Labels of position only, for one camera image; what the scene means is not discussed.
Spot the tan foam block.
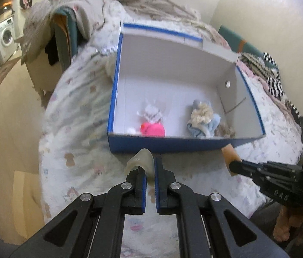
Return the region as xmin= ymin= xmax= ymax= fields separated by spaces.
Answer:
xmin=221 ymin=144 xmax=242 ymax=177

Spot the beige knitted scrunchie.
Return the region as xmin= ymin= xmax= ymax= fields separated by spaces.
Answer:
xmin=214 ymin=123 xmax=236 ymax=138

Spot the light blue plush toy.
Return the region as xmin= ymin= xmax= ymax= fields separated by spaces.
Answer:
xmin=187 ymin=100 xmax=221 ymax=139

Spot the cream ruffled scrunchie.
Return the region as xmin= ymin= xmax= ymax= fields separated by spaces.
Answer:
xmin=188 ymin=100 xmax=214 ymax=125

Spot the translucent beige silicone piece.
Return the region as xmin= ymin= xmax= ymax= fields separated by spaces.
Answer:
xmin=124 ymin=149 xmax=155 ymax=181

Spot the white tissue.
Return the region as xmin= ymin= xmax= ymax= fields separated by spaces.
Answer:
xmin=126 ymin=127 xmax=139 ymax=135

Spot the pink rubber toy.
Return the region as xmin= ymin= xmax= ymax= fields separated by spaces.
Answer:
xmin=140 ymin=122 xmax=165 ymax=137

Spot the person's right hand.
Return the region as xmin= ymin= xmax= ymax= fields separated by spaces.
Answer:
xmin=273 ymin=206 xmax=303 ymax=245

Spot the patterned white bed quilt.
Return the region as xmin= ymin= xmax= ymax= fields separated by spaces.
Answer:
xmin=38 ymin=0 xmax=303 ymax=258

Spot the black and white checkered cloth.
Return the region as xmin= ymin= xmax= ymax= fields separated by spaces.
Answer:
xmin=240 ymin=52 xmax=301 ymax=124

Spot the blue and white cardboard box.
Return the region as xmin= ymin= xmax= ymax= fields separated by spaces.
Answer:
xmin=107 ymin=23 xmax=266 ymax=153

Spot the clear plastic label bag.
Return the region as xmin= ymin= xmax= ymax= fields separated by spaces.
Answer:
xmin=136 ymin=100 xmax=167 ymax=123

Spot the teal cushion with orange stripe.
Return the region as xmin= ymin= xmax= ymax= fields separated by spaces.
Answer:
xmin=218 ymin=25 xmax=263 ymax=57

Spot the beige crumpled duvet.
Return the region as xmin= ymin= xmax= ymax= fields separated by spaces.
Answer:
xmin=20 ymin=0 xmax=200 ymax=64

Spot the white washing machine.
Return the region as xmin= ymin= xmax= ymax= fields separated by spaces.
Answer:
xmin=0 ymin=17 xmax=17 ymax=65

